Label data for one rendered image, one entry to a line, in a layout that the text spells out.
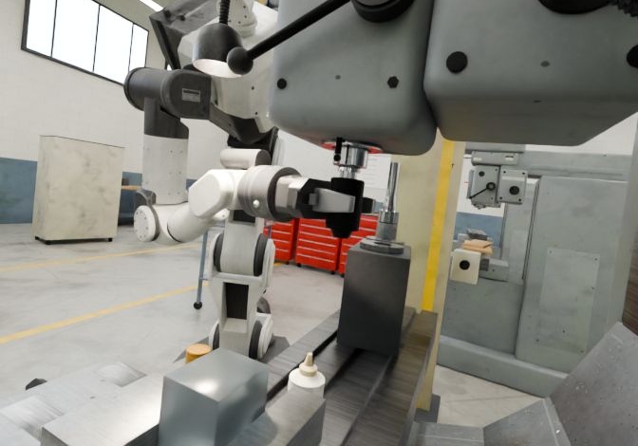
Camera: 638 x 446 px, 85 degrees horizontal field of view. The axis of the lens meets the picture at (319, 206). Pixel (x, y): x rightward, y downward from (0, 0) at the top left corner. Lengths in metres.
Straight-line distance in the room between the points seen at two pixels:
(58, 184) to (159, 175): 5.64
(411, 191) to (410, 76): 1.84
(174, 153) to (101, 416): 0.57
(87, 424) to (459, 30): 0.43
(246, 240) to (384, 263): 0.55
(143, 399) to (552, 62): 0.43
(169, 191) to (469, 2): 0.65
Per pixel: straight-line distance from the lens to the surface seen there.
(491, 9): 0.38
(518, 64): 0.36
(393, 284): 0.68
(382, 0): 0.39
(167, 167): 0.81
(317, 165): 10.40
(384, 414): 0.56
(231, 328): 1.28
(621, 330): 0.64
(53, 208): 6.44
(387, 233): 0.81
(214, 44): 0.54
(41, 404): 0.44
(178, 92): 0.78
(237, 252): 1.12
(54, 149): 6.39
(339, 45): 0.42
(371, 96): 0.39
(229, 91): 0.84
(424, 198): 2.19
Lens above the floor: 1.24
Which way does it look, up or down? 2 degrees down
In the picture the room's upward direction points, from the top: 7 degrees clockwise
